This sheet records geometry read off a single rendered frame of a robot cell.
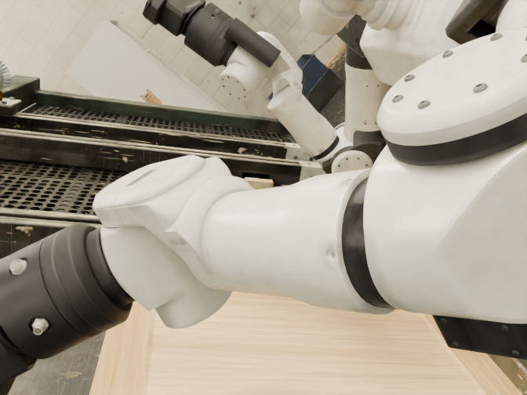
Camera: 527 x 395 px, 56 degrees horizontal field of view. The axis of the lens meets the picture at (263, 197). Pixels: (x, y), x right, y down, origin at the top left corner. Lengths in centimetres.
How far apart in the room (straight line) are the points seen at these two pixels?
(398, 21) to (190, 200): 41
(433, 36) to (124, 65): 405
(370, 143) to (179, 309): 60
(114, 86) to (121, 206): 421
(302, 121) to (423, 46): 40
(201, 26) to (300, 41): 514
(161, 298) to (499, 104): 28
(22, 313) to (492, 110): 33
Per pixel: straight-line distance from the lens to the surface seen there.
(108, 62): 453
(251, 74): 87
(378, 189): 22
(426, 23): 59
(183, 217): 31
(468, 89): 20
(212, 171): 33
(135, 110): 224
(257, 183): 138
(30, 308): 40
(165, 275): 38
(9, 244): 94
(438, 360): 80
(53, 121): 169
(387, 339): 81
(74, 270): 38
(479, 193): 19
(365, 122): 91
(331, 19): 64
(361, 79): 88
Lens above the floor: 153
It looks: 19 degrees down
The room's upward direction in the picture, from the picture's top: 52 degrees counter-clockwise
